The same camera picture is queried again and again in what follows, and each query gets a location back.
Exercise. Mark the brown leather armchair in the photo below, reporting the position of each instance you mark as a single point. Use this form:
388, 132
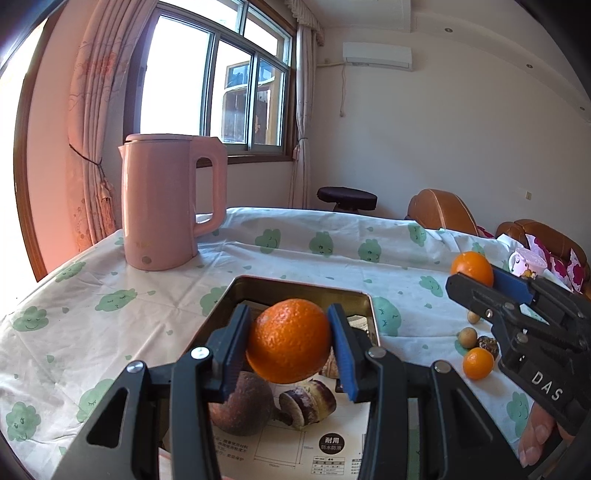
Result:
438, 210

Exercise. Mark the white air conditioner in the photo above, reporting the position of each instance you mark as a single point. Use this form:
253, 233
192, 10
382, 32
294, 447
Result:
377, 55

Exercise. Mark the pink curtain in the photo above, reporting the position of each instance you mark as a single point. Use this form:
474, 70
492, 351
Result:
92, 115

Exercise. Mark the dark water chestnut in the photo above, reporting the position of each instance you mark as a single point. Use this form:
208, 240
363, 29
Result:
487, 345

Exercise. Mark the pink tin box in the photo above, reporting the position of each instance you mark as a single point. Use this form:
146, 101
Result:
286, 288

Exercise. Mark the large orange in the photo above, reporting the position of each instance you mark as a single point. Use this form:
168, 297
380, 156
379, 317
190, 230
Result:
288, 341

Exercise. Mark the small orange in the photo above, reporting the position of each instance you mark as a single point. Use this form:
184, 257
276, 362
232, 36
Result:
478, 364

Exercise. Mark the printed paper liner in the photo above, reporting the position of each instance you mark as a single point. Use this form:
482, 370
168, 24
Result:
332, 443

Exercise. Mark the brown longan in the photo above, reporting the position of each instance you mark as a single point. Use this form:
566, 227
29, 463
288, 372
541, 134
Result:
467, 338
472, 316

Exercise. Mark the pale narrow curtain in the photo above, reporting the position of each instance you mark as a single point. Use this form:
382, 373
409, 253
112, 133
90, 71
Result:
304, 115

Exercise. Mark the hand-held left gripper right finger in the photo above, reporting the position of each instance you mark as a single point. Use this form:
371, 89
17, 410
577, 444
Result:
344, 355

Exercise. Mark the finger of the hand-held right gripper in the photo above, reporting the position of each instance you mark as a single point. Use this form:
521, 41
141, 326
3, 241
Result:
512, 284
471, 293

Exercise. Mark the dark round stool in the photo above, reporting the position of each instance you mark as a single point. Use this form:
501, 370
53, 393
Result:
346, 196

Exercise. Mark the pink electric kettle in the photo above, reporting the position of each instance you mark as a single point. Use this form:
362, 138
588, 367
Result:
157, 207

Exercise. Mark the white green cloud tablecloth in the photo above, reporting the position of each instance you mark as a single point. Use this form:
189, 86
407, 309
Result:
161, 286

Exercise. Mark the magenta floral pillow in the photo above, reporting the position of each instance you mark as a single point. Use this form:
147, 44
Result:
547, 258
575, 272

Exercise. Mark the frilled curtain valance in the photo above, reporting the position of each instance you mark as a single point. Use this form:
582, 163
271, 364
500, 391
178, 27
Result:
304, 18

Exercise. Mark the person's right hand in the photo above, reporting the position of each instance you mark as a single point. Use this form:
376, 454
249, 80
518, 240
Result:
535, 434

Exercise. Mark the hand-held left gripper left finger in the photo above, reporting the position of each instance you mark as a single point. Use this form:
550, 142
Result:
233, 350

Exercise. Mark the brown leather sofa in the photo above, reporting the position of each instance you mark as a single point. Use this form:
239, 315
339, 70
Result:
521, 228

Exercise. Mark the sliding window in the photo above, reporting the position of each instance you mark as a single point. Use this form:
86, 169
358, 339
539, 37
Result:
184, 69

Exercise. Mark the white cartoon cup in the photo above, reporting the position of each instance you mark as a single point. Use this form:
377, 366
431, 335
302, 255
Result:
526, 263

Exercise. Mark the medium orange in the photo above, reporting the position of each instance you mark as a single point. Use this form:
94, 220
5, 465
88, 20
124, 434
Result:
471, 267

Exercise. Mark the purple passion fruit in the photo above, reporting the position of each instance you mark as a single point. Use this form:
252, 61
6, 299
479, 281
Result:
244, 406

